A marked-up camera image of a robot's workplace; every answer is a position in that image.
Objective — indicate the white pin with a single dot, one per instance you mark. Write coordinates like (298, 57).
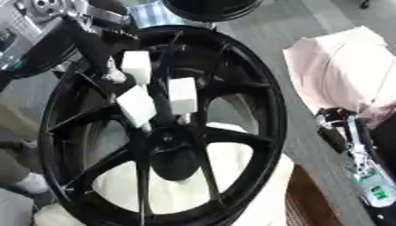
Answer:
(135, 105)
(182, 94)
(136, 65)

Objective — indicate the pale pink cloth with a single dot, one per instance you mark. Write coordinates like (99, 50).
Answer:
(340, 70)

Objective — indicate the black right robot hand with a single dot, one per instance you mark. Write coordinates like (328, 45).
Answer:
(332, 136)

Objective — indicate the black round wheel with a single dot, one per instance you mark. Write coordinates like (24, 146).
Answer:
(211, 10)

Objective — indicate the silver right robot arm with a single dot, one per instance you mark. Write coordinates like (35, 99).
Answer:
(372, 179)

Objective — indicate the black spoked wheel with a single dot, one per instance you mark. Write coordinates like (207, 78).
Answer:
(258, 88)

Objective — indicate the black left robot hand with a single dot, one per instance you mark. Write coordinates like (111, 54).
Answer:
(88, 47)

